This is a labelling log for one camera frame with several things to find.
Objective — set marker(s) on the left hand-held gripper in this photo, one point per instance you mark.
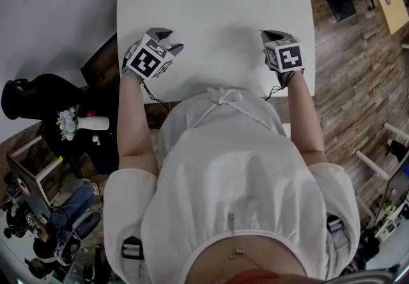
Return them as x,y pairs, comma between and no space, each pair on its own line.
147,60

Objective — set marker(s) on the white short-sleeved shirt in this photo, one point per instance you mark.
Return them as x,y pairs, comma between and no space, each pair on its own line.
230,186

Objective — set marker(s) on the grey swivel chair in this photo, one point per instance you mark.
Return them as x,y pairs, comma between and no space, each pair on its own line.
81,228

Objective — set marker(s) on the white framed stool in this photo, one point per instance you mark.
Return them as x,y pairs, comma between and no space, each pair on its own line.
377,161

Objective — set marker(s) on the small red ball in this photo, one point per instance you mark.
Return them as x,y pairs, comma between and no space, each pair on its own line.
91,113

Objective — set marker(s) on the white vase with pale flowers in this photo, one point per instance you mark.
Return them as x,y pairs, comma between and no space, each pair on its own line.
86,123

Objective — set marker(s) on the dark cabinet with pale frame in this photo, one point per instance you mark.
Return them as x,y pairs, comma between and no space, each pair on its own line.
30,174

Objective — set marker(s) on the black office chair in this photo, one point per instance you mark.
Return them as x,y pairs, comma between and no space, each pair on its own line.
38,95

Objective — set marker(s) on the person's right forearm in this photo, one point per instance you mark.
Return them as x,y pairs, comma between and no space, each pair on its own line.
306,123

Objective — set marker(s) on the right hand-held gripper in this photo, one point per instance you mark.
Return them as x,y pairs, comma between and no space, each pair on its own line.
289,55

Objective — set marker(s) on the person's left forearm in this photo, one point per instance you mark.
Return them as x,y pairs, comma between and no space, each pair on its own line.
132,123

